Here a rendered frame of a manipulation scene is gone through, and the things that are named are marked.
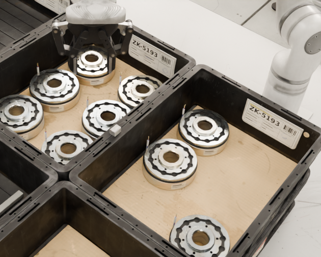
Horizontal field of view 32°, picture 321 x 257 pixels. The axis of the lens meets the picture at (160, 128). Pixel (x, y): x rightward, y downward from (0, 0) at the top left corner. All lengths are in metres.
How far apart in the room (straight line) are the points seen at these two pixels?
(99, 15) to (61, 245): 0.39
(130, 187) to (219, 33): 0.72
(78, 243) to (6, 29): 0.61
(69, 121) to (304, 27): 0.51
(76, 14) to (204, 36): 0.80
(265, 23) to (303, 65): 1.77
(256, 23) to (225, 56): 1.41
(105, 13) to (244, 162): 0.44
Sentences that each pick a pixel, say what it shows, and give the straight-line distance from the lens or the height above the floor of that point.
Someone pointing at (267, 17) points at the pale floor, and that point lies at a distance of 3.01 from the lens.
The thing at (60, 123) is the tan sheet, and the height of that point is 0.83.
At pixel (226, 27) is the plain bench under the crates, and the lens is 1.65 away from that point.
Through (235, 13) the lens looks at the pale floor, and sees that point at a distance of 2.98.
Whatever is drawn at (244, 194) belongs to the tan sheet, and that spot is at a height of 0.83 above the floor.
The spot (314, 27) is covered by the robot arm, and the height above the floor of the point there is 1.03.
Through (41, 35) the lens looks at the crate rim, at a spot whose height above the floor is 0.93.
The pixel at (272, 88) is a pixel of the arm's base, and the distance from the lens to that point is 1.26.
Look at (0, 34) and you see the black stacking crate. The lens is 1.36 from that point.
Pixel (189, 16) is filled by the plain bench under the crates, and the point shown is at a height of 0.70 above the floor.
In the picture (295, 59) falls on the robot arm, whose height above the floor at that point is 0.95.
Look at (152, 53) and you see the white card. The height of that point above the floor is 0.90.
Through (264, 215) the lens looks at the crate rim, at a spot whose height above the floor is 0.93.
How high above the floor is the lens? 1.65
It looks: 47 degrees down
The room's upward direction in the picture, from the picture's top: 8 degrees clockwise
